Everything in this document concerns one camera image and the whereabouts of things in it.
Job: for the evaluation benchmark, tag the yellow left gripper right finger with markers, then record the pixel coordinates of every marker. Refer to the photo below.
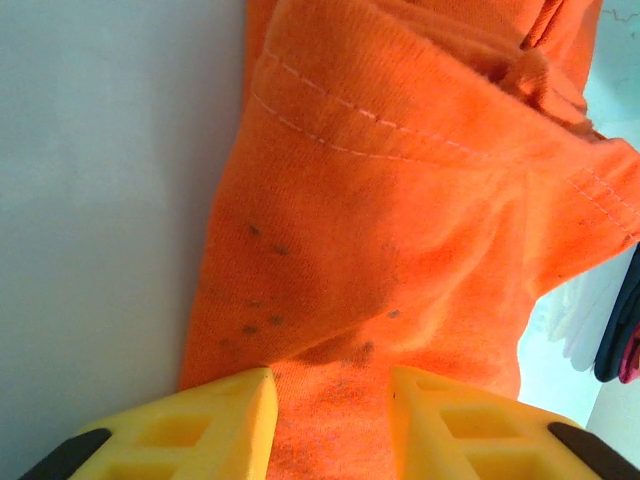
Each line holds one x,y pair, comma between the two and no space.
435,415

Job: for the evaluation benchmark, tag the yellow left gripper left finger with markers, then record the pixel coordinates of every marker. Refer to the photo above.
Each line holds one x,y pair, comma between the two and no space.
225,415

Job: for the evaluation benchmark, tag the orange t-shirt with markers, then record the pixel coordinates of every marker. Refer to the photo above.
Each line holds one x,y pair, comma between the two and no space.
375,225

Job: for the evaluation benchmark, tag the white folded t-shirt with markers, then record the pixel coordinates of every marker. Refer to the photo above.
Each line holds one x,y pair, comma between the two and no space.
585,325

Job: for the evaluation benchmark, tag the dark navy folded t-shirt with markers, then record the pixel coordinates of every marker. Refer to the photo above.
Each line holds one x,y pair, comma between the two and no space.
612,350

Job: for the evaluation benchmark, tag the red folded t-shirt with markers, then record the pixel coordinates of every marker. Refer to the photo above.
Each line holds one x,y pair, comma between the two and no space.
631,360

